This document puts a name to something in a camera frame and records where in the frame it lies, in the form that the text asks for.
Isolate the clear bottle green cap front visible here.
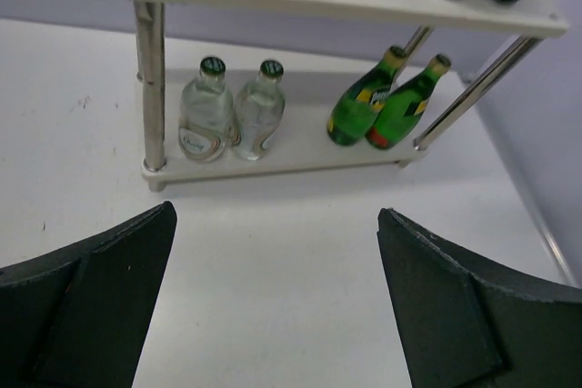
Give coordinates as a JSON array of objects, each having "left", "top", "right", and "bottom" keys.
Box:
[{"left": 232, "top": 59, "right": 286, "bottom": 161}]

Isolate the clear bottle green cap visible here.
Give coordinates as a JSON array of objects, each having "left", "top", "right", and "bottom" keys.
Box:
[
  {"left": 232, "top": 59, "right": 286, "bottom": 161},
  {"left": 178, "top": 56, "right": 233, "bottom": 162}
]

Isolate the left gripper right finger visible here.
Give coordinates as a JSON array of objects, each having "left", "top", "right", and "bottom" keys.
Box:
[{"left": 377, "top": 209, "right": 581, "bottom": 387}]

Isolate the green glass bottle back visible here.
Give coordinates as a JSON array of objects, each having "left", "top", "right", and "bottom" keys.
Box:
[{"left": 366, "top": 54, "right": 451, "bottom": 150}]

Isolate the clear bottle green cap back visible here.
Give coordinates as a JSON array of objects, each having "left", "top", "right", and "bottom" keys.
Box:
[{"left": 178, "top": 56, "right": 233, "bottom": 162}]

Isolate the green glass bottle front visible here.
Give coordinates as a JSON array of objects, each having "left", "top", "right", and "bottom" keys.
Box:
[{"left": 326, "top": 45, "right": 407, "bottom": 146}]

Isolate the white two-tier shelf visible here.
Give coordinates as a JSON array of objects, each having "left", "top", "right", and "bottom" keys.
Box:
[{"left": 132, "top": 0, "right": 569, "bottom": 192}]

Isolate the green glass bottle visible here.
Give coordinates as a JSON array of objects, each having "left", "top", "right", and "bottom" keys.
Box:
[
  {"left": 326, "top": 45, "right": 407, "bottom": 146},
  {"left": 366, "top": 54, "right": 451, "bottom": 150}
]

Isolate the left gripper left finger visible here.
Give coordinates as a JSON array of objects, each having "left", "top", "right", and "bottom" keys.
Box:
[{"left": 1, "top": 202, "right": 177, "bottom": 387}]

